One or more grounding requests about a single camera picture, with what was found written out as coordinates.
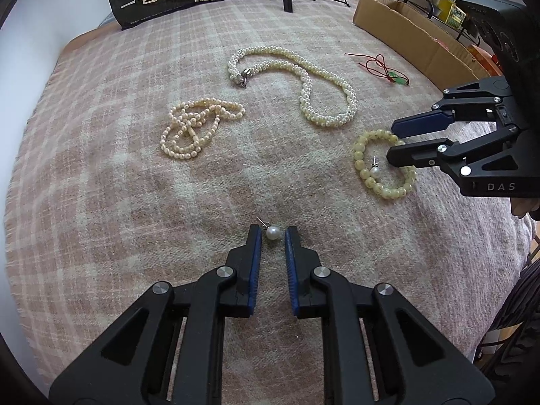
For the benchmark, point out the dark striped cloth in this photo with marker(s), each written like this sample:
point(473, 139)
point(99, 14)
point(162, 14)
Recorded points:
point(523, 303)

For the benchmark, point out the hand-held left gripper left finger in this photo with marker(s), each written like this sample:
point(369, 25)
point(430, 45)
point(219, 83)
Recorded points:
point(255, 261)

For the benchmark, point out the brown cardboard box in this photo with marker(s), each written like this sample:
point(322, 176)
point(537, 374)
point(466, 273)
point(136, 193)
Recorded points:
point(388, 21)

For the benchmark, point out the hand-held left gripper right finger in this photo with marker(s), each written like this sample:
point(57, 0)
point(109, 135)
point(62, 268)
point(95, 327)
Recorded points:
point(291, 261)

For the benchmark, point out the white pearl stud earring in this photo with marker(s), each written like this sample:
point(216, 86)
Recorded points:
point(375, 172)
point(273, 233)

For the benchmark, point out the person's right hand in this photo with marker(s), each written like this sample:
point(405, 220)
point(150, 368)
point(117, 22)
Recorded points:
point(526, 209)

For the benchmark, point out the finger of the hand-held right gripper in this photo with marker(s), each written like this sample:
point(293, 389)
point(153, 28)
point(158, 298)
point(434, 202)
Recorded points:
point(415, 155)
point(417, 123)

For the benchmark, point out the pink plaid blanket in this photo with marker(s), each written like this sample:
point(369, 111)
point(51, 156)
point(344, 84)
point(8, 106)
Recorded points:
point(126, 202)

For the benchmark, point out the orange plastic thing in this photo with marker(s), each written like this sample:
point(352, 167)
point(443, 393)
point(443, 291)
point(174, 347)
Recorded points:
point(485, 57)

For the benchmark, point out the green yellow small box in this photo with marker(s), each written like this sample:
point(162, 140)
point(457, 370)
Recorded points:
point(453, 17)

